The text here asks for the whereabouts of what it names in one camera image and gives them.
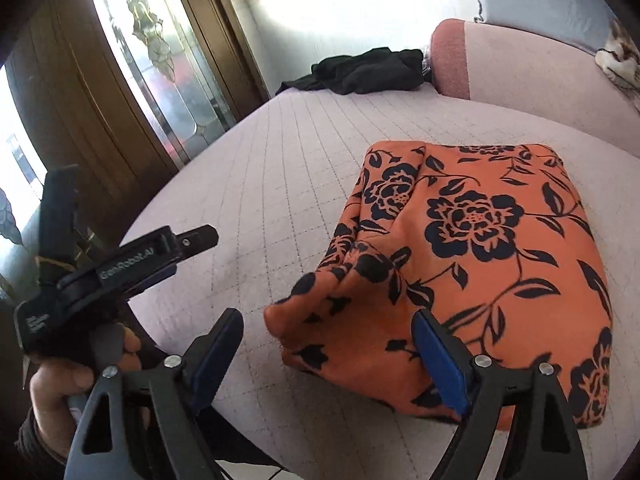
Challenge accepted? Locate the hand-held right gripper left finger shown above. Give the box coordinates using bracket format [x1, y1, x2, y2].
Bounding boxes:
[64, 308, 245, 480]

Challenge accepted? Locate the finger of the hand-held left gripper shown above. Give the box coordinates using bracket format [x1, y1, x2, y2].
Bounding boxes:
[177, 226, 220, 261]
[39, 164, 83, 283]

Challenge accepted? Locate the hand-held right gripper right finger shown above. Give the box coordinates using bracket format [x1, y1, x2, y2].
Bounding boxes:
[411, 308, 588, 480]

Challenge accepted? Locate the orange floral garment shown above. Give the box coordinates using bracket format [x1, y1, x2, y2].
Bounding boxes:
[263, 142, 614, 431]

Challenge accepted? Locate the person's left forearm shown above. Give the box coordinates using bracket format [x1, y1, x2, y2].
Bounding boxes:
[17, 407, 76, 480]

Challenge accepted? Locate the person's left hand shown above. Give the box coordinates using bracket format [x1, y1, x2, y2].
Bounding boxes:
[27, 326, 143, 415]

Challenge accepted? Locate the bed with pink quilted cover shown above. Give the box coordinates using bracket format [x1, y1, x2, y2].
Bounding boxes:
[120, 85, 640, 480]

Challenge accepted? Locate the wooden cabinet with glass door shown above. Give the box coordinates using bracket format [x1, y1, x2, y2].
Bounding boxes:
[0, 0, 273, 301]

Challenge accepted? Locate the black cloth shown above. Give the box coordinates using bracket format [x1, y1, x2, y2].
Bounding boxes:
[275, 47, 433, 97]

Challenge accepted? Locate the pink bolster cushion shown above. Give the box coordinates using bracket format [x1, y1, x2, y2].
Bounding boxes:
[431, 18, 640, 146]

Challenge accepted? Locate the brown cream printed blanket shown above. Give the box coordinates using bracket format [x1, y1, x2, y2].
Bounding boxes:
[595, 17, 640, 96]

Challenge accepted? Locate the grey-blue pillow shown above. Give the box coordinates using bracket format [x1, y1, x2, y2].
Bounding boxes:
[462, 0, 621, 56]

